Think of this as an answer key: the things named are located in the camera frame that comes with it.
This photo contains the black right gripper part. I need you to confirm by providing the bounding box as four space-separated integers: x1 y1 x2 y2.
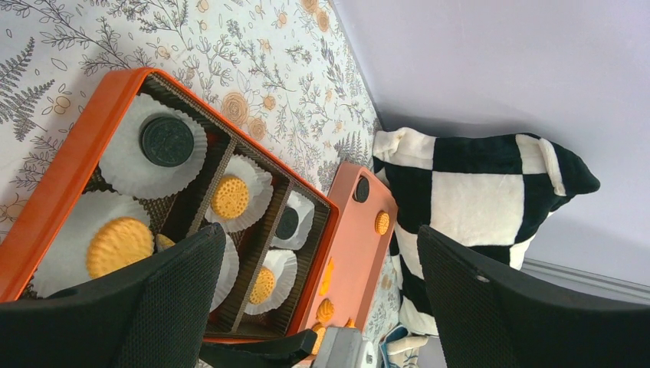
199 330 318 368

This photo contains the swirl butter cookie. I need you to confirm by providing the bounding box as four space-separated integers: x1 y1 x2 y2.
316 298 335 324

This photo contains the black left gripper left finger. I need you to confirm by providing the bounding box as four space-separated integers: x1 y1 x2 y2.
1 224 225 367

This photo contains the orange fish-shaped cookie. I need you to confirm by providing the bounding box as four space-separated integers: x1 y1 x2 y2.
319 258 335 296

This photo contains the floral tablecloth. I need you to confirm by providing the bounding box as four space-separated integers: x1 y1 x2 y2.
0 0 402 368

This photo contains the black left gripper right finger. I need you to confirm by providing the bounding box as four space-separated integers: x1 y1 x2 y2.
417 226 649 367

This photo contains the black sandwich cookie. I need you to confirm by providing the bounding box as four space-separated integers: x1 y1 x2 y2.
140 116 194 167
353 176 369 203
275 206 300 240

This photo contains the round yellow biscuit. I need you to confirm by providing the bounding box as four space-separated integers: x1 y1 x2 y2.
249 267 276 305
210 176 250 220
154 234 176 252
344 318 356 328
86 217 153 279
311 323 327 356
374 211 390 235

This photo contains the black white checkered pillow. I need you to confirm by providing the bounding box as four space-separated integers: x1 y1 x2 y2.
373 127 600 336

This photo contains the orange compartment box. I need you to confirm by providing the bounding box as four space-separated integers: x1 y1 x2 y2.
1 67 340 343

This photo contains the pink cookie tray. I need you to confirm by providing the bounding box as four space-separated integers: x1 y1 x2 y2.
288 162 397 334

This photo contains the cream blue printed cloth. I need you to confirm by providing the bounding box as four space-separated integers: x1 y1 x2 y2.
379 324 428 368

